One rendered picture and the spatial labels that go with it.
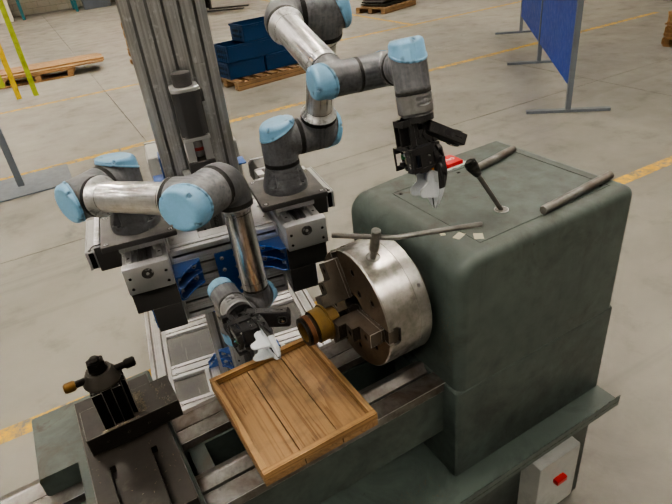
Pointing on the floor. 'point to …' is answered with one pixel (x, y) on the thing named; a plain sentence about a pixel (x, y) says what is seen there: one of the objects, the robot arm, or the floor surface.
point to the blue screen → (555, 42)
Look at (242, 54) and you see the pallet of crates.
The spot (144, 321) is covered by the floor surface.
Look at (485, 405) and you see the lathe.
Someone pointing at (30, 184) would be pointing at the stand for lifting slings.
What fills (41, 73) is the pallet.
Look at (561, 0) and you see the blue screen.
